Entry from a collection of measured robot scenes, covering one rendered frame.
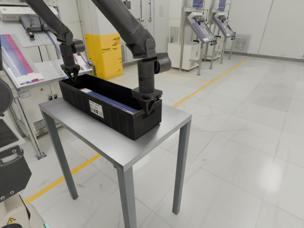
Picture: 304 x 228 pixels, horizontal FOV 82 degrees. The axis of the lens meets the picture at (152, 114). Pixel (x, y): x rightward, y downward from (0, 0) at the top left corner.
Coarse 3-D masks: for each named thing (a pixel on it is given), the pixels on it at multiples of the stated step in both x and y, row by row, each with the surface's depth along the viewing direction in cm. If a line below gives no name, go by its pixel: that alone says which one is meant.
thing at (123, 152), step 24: (48, 120) 99; (72, 120) 81; (96, 120) 81; (168, 120) 81; (96, 144) 66; (120, 144) 66; (144, 144) 66; (120, 168) 58; (72, 192) 129; (120, 192) 66
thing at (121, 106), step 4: (84, 88) 102; (88, 92) 96; (92, 92) 96; (96, 96) 92; (100, 96) 92; (104, 96) 92; (104, 100) 87; (108, 100) 87; (112, 100) 87; (112, 104) 83; (116, 104) 83; (120, 104) 83; (120, 108) 80; (124, 108) 80; (128, 108) 80; (132, 108) 80; (132, 112) 77
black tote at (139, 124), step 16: (64, 80) 96; (80, 80) 103; (96, 80) 100; (64, 96) 97; (80, 96) 83; (112, 96) 95; (128, 96) 86; (96, 112) 79; (112, 112) 70; (128, 112) 63; (144, 112) 66; (160, 112) 75; (128, 128) 66; (144, 128) 70
